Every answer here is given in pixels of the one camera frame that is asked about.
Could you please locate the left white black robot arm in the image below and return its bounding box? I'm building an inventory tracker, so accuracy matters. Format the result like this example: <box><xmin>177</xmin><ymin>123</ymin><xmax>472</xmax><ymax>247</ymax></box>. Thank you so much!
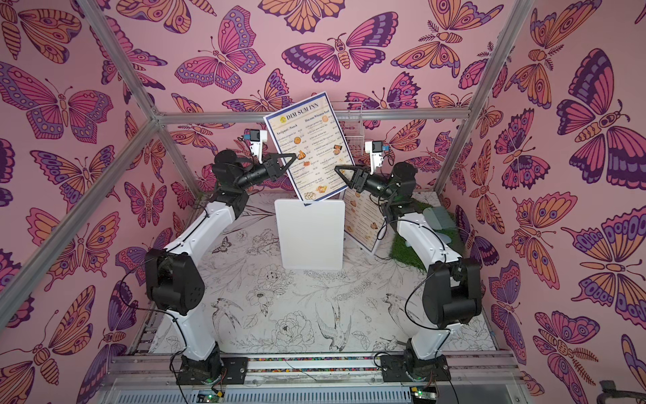
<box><xmin>144</xmin><ymin>149</ymin><xmax>297</xmax><ymax>385</ymax></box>

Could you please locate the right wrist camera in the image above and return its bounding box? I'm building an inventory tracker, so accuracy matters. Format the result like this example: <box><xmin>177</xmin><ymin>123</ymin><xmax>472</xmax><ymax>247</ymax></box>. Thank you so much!
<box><xmin>364</xmin><ymin>141</ymin><xmax>390</xmax><ymax>174</ymax></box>

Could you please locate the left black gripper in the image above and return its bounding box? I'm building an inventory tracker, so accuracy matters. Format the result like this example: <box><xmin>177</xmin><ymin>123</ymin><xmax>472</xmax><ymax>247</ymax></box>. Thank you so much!
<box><xmin>236</xmin><ymin>157</ymin><xmax>296</xmax><ymax>196</ymax></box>

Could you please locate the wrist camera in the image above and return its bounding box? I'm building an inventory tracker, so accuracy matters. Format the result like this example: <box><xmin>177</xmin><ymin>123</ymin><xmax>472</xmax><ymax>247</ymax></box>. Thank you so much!
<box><xmin>242</xmin><ymin>129</ymin><xmax>268</xmax><ymax>163</ymax></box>
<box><xmin>364</xmin><ymin>141</ymin><xmax>390</xmax><ymax>174</ymax></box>

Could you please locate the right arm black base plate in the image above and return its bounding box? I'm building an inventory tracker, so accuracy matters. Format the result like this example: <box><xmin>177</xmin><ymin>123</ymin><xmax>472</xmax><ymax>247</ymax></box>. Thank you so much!
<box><xmin>373</xmin><ymin>351</ymin><xmax>452</xmax><ymax>383</ymax></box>

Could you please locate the white rack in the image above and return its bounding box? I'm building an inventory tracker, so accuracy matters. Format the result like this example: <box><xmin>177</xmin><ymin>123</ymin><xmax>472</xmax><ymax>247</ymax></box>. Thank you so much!
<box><xmin>274</xmin><ymin>200</ymin><xmax>345</xmax><ymax>271</ymax></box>

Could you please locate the aluminium front rail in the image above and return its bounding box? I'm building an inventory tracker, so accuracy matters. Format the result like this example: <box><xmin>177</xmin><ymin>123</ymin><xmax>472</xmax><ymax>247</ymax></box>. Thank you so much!
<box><xmin>96</xmin><ymin>351</ymin><xmax>533</xmax><ymax>403</ymax></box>

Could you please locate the dim sum menu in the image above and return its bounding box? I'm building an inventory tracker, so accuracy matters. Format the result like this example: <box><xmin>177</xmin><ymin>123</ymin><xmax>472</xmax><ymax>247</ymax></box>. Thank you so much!
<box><xmin>264</xmin><ymin>92</ymin><xmax>355</xmax><ymax>203</ymax></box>
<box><xmin>343</xmin><ymin>189</ymin><xmax>384</xmax><ymax>254</ymax></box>

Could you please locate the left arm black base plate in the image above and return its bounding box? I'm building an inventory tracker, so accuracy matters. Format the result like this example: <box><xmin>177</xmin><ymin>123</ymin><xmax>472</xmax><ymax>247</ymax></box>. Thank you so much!
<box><xmin>178</xmin><ymin>357</ymin><xmax>249</xmax><ymax>385</ymax></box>

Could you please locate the green artificial grass mat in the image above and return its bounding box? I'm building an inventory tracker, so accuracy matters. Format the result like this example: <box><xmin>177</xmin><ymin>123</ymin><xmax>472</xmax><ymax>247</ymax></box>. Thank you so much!
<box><xmin>388</xmin><ymin>199</ymin><xmax>463</xmax><ymax>271</ymax></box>

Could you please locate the white wire wall basket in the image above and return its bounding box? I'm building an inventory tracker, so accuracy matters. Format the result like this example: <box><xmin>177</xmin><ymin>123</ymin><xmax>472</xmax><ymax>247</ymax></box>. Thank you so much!
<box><xmin>331</xmin><ymin>100</ymin><xmax>365</xmax><ymax>157</ymax></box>

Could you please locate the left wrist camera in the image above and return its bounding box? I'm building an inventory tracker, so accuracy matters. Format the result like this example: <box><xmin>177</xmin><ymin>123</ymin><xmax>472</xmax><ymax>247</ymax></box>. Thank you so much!
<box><xmin>242</xmin><ymin>129</ymin><xmax>268</xmax><ymax>163</ymax></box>

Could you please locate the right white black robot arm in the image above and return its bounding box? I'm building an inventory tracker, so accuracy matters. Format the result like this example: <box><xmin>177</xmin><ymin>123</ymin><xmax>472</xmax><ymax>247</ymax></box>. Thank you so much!
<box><xmin>335</xmin><ymin>163</ymin><xmax>482</xmax><ymax>380</ymax></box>

